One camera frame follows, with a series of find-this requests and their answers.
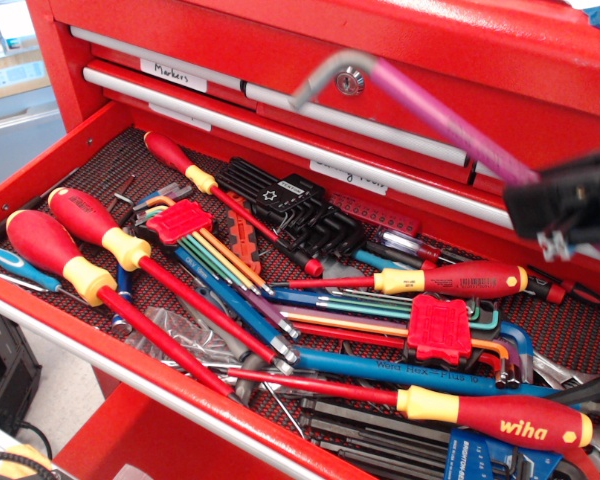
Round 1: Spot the black hex keys bottom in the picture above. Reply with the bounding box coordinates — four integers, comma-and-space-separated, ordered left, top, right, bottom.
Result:
300, 400, 450, 479

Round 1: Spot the large blue Allen key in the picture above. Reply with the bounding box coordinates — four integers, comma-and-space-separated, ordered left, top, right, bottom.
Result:
296, 347, 556, 397

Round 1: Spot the blue Allen key left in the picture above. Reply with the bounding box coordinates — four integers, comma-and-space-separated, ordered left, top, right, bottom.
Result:
174, 247, 300, 365

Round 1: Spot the small blue metal tool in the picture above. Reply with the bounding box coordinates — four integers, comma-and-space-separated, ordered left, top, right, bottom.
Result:
111, 264, 134, 335

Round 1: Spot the blue white handled screwdriver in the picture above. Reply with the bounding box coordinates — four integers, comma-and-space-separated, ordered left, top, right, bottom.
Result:
0, 248, 87, 304

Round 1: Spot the orange black folding tool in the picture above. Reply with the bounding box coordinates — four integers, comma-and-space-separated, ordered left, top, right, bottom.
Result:
227, 209, 262, 274

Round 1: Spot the large red yellow screwdriver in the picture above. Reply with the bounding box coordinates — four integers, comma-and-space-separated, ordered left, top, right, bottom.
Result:
6, 210, 238, 401

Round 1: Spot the white Markers label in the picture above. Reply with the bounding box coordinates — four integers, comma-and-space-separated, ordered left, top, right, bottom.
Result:
140, 58, 208, 93

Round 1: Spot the red bit holder strip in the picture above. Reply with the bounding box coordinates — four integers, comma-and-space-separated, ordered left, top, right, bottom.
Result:
329, 193, 421, 236

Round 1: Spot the Wiha red yellow screwdriver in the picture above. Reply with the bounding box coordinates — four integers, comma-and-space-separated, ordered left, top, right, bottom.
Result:
228, 369, 594, 453

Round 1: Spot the violet Allen key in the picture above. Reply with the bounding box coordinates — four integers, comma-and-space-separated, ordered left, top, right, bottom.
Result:
289, 50, 539, 186

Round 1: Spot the black torx key set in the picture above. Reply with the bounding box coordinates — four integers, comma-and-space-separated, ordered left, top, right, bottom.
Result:
216, 157, 366, 257

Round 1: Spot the white drawer label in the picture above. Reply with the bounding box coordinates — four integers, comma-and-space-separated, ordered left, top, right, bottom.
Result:
309, 161, 388, 195

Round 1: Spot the colourful hex key set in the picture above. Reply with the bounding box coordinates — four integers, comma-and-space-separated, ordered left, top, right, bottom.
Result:
136, 196, 274, 295
280, 295, 522, 388

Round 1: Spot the small red yellow screwdriver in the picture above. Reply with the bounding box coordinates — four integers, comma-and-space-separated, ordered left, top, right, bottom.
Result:
143, 131, 323, 278

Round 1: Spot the red screwdriver right middle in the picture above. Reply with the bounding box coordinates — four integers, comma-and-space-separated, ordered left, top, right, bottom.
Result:
271, 261, 528, 299

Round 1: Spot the red tool chest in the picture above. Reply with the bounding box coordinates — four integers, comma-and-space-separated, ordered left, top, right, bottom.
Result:
0, 0, 600, 480

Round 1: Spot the colourful hex key set right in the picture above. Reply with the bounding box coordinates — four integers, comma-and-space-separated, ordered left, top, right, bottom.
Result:
280, 295, 522, 388

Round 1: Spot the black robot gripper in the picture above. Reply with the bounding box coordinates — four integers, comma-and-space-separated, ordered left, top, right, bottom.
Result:
503, 152, 600, 261

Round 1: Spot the blue hex key holder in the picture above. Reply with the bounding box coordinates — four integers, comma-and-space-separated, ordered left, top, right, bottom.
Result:
443, 429, 562, 480

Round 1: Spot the chest key lock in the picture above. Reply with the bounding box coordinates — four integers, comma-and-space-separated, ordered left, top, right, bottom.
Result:
334, 66, 365, 96

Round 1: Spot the colourful hex key set left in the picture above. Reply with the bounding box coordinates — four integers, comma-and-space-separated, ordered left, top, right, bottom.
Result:
136, 196, 274, 295

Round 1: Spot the thin red black screwdriver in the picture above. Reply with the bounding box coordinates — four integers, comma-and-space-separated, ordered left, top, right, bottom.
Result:
528, 265, 600, 308

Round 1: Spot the black box on floor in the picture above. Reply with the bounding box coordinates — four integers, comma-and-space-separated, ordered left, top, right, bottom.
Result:
0, 315, 42, 435

